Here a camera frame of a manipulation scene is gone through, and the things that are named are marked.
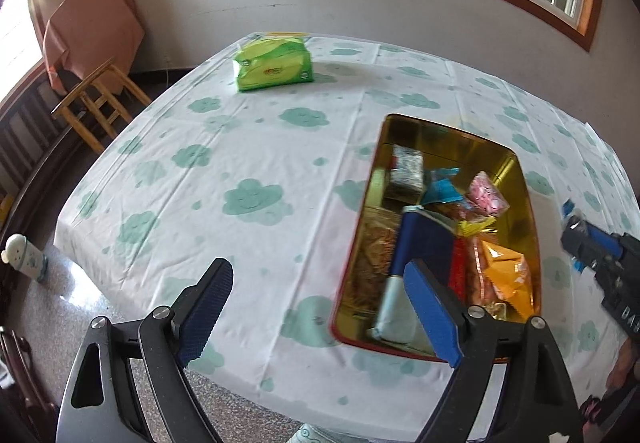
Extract clear cracker bag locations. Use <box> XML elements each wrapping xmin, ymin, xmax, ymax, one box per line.
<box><xmin>350</xmin><ymin>208</ymin><xmax>403</xmax><ymax>319</ymax></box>

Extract pink patterned snack packet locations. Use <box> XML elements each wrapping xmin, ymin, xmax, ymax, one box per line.
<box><xmin>465</xmin><ymin>172</ymin><xmax>511</xmax><ymax>216</ymax></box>

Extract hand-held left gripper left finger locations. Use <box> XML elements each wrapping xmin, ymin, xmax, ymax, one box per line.
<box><xmin>56</xmin><ymin>257</ymin><xmax>234</xmax><ymax>443</ymax></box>

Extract white toy bottle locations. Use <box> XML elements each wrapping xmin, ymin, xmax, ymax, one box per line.
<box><xmin>1</xmin><ymin>233</ymin><xmax>49</xmax><ymax>283</ymax></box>

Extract blue snack packet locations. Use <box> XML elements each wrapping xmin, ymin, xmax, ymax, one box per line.
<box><xmin>367</xmin><ymin>206</ymin><xmax>458</xmax><ymax>344</ymax></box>

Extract clear fried stick packet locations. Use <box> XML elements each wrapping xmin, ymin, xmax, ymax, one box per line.
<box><xmin>465</xmin><ymin>233</ymin><xmax>501</xmax><ymax>319</ymax></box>

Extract grey candy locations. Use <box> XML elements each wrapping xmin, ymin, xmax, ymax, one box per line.
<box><xmin>389</xmin><ymin>146</ymin><xmax>426</xmax><ymax>203</ymax></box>

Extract dark wooden bench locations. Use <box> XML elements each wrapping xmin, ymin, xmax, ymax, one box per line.
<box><xmin>0</xmin><ymin>68</ymin><xmax>66</xmax><ymax>234</ymax></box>

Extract orange snack packet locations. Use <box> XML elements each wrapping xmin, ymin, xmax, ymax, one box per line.
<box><xmin>480</xmin><ymin>240</ymin><xmax>532</xmax><ymax>316</ymax></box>

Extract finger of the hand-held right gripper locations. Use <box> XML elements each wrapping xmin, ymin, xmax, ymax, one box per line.
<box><xmin>567</xmin><ymin>217</ymin><xmax>626</xmax><ymax>249</ymax></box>
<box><xmin>560</xmin><ymin>230</ymin><xmax>608</xmax><ymax>272</ymax></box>

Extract red tin box gold inside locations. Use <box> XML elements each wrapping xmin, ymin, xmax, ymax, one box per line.
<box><xmin>330</xmin><ymin>113</ymin><xmax>543</xmax><ymax>364</ymax></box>

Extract dark wooden chair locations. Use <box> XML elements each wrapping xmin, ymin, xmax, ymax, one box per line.
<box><xmin>0</xmin><ymin>325</ymin><xmax>56</xmax><ymax>443</ymax></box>

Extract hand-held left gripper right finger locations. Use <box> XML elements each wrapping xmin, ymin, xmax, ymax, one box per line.
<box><xmin>404</xmin><ymin>258</ymin><xmax>583</xmax><ymax>443</ymax></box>

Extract light wooden stool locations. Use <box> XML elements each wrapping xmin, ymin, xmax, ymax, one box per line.
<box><xmin>51</xmin><ymin>58</ymin><xmax>153</xmax><ymax>154</ymax></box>

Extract red snack packet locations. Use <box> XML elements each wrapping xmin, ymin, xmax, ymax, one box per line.
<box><xmin>447</xmin><ymin>235</ymin><xmax>472</xmax><ymax>296</ymax></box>

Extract dark candy blue wrapper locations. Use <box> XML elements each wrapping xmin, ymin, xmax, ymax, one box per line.
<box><xmin>421</xmin><ymin>167</ymin><xmax>462</xmax><ymax>205</ymax></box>
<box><xmin>561</xmin><ymin>200</ymin><xmax>587</xmax><ymax>275</ymax></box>

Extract cloud print tablecloth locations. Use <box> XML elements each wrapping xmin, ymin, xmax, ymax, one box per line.
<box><xmin>52</xmin><ymin>34</ymin><xmax>633</xmax><ymax>439</ymax></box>

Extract green snack packet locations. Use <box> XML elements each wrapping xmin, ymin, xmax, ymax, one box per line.
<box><xmin>232</xmin><ymin>37</ymin><xmax>316</xmax><ymax>92</ymax></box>

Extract person's right forearm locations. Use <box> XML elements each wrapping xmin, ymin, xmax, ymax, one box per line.
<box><xmin>606</xmin><ymin>337</ymin><xmax>640</xmax><ymax>394</ymax></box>

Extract yellow snack packet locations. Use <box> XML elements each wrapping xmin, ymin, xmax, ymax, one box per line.
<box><xmin>460</xmin><ymin>216</ymin><xmax>496</xmax><ymax>238</ymax></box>

